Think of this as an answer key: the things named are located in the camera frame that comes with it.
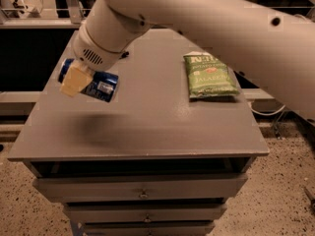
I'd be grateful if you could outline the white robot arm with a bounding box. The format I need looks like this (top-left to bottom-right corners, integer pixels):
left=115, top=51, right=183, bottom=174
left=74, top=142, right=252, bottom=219
left=61, top=0, right=315, bottom=123

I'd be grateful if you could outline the blue pepsi can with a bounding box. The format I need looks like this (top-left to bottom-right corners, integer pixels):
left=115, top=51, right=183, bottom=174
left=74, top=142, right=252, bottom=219
left=58, top=58, right=119, bottom=102

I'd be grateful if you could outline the small black snack packet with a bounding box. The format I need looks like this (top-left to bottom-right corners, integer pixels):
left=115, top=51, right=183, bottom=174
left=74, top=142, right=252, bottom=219
left=120, top=51, right=130, bottom=59

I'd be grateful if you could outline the green jalapeno chips bag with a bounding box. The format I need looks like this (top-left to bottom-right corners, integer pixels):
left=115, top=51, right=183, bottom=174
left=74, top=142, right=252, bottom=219
left=183, top=51, right=239, bottom=99

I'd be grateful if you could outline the middle grey drawer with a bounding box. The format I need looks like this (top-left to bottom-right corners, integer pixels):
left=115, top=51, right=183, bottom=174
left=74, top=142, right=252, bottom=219
left=64, top=204, right=226, bottom=223

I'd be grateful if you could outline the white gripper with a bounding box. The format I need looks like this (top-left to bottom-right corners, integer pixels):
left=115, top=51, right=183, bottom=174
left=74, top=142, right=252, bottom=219
left=60, top=0, right=151, bottom=97

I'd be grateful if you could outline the bottom grey drawer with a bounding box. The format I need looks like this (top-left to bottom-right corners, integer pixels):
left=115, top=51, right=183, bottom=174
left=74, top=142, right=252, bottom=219
left=84, top=221, right=215, bottom=236

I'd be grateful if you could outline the white cable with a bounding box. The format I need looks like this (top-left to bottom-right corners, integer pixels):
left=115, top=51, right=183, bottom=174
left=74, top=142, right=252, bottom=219
left=249, top=101, right=287, bottom=117

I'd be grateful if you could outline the top grey drawer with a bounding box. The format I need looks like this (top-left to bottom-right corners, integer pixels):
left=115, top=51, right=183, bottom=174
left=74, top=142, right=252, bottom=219
left=33, top=174, right=247, bottom=203

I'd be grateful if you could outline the grey drawer cabinet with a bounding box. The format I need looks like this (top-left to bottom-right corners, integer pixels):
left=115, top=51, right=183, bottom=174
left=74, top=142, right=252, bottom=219
left=8, top=28, right=271, bottom=236

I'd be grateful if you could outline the grey drawer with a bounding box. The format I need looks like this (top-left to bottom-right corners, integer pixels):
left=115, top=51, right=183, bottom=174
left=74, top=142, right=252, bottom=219
left=64, top=204, right=226, bottom=223
left=84, top=221, right=215, bottom=236
left=33, top=174, right=247, bottom=203

